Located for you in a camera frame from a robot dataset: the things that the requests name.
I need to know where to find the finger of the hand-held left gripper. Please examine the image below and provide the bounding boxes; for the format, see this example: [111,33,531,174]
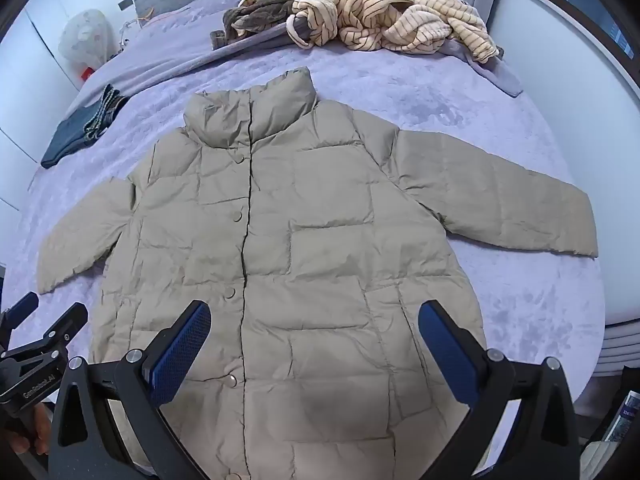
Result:
[0,302,89,361]
[0,292,40,333]

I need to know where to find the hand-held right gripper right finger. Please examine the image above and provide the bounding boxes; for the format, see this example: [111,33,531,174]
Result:
[418,300,597,480]

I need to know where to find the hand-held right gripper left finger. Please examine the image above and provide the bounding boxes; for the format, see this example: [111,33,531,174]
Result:
[49,300,221,480]

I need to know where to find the beige puffer jacket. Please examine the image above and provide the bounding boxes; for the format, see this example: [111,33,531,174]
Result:
[36,66,600,480]

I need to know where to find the person's left hand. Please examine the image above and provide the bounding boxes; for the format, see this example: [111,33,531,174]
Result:
[9,402,53,456]

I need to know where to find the folded blue jeans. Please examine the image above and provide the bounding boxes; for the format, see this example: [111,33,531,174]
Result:
[40,84,132,170]

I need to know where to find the printed paper bag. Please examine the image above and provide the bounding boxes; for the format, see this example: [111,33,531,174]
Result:
[604,392,640,443]

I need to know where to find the white wardrobe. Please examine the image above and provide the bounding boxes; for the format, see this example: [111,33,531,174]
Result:
[0,0,83,211]

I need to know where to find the purple plush blanket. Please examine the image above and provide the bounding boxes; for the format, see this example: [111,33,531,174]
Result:
[0,0,610,413]

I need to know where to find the fan under plastic cover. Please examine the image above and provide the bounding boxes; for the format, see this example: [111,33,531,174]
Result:
[57,8,112,68]

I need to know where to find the cream striped garment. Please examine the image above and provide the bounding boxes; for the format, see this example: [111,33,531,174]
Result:
[286,0,501,63]

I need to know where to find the brown fleece robe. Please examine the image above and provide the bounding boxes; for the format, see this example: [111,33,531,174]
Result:
[210,0,436,52]

